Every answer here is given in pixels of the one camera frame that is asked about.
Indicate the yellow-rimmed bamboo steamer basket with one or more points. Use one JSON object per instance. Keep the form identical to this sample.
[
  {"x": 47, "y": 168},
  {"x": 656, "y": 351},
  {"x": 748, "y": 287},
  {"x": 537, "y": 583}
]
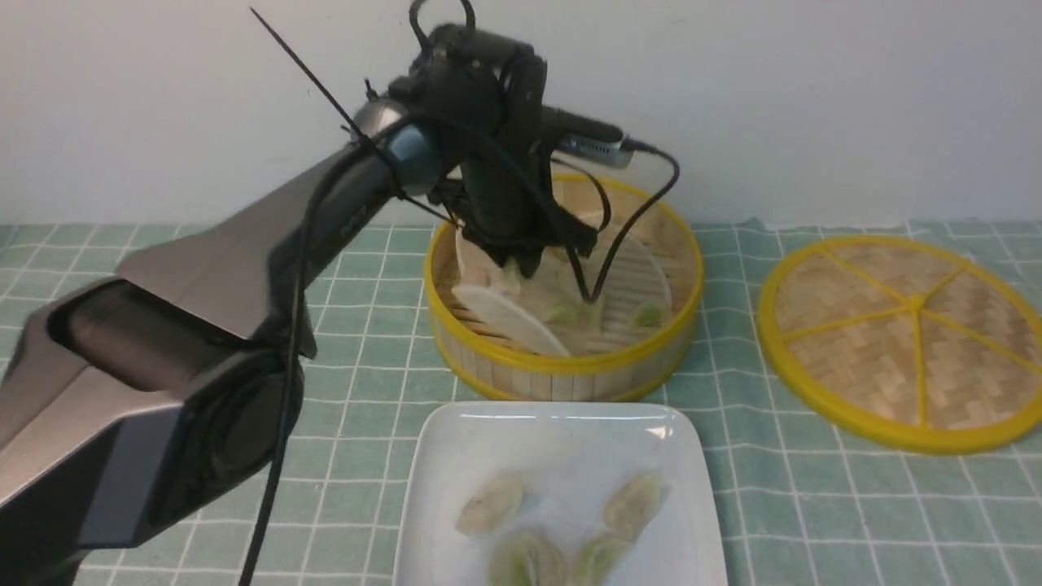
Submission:
[{"x": 497, "y": 369}]

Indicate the white perforated steamer liner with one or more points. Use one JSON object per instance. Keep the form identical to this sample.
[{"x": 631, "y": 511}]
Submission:
[{"x": 513, "y": 306}]

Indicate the green dumpling steamer front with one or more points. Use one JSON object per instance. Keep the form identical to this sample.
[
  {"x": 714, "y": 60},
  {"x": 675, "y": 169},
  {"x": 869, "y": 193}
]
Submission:
[{"x": 563, "y": 313}]

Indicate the green dumpling steamer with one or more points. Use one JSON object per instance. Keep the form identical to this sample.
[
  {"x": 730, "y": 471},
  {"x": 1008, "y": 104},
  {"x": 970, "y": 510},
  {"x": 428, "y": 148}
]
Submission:
[
  {"x": 563, "y": 313},
  {"x": 650, "y": 315}
]

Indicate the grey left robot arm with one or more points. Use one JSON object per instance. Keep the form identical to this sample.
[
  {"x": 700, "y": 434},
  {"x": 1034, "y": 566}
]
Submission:
[{"x": 136, "y": 400}]

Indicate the yellow-rimmed woven steamer lid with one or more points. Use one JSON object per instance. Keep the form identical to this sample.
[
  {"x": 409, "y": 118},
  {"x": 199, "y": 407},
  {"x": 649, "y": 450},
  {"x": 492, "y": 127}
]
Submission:
[{"x": 903, "y": 343}]

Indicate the white square plate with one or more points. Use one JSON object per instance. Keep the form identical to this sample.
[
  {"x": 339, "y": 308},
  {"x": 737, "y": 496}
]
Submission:
[{"x": 570, "y": 459}]

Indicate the green-white dumpling bottom centre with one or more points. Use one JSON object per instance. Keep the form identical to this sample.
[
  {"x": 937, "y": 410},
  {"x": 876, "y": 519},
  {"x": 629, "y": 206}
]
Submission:
[{"x": 527, "y": 558}]

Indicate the pale dumpling on plate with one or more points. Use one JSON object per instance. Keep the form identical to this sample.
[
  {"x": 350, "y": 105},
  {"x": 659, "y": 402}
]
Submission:
[
  {"x": 492, "y": 506},
  {"x": 634, "y": 505}
]

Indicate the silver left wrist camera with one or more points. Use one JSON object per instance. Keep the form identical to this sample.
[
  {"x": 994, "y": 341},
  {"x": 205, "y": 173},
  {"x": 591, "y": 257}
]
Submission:
[{"x": 585, "y": 138}]

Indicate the green dumpling bottom right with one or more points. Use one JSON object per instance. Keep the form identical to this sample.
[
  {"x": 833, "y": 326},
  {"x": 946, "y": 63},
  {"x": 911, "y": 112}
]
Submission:
[{"x": 597, "y": 559}]

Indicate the green dumpling steamer right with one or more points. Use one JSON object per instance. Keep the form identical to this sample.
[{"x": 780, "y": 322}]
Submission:
[{"x": 650, "y": 315}]

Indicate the pale dumpling left on plate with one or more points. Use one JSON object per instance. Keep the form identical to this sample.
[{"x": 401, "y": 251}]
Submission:
[{"x": 492, "y": 506}]

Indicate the pale dumpling right on plate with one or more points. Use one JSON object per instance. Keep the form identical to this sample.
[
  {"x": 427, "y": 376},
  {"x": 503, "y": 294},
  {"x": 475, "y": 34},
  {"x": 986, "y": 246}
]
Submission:
[{"x": 634, "y": 505}]

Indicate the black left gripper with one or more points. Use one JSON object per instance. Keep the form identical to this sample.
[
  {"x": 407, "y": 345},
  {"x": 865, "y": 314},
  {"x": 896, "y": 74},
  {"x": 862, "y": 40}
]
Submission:
[{"x": 481, "y": 95}]

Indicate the green checkered tablecloth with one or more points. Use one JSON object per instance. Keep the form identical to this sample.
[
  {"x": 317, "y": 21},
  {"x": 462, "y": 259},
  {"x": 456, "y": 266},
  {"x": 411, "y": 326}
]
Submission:
[{"x": 799, "y": 502}]

